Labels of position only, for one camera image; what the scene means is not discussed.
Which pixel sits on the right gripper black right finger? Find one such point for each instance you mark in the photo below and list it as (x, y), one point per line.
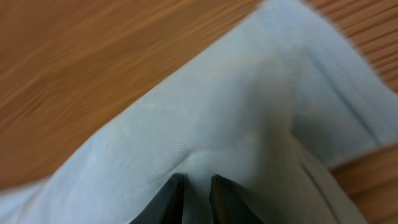
(226, 204)

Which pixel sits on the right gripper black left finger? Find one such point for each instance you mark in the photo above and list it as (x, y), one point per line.
(167, 205)

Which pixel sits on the light blue printed t-shirt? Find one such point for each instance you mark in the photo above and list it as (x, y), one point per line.
(270, 106)

